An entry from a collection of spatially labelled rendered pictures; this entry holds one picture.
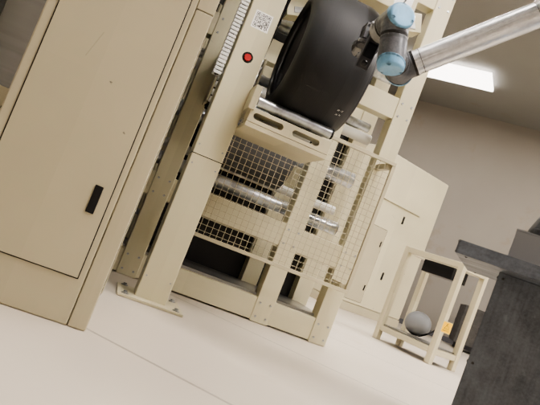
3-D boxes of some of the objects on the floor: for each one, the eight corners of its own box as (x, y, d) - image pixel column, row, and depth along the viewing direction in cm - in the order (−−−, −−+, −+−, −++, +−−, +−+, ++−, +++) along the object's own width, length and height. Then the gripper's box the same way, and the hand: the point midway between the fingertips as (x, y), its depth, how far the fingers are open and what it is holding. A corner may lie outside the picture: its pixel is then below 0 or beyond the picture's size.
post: (132, 297, 245) (359, -265, 261) (132, 292, 258) (348, -244, 275) (164, 308, 248) (386, -248, 264) (162, 302, 261) (374, -228, 277)
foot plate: (116, 294, 237) (118, 288, 237) (116, 284, 263) (118, 279, 263) (182, 317, 243) (184, 312, 243) (176, 304, 269) (178, 300, 269)
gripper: (395, 25, 218) (370, 45, 238) (373, 14, 216) (349, 34, 236) (388, 47, 216) (362, 65, 237) (366, 35, 214) (341, 55, 235)
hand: (355, 55), depth 235 cm, fingers closed
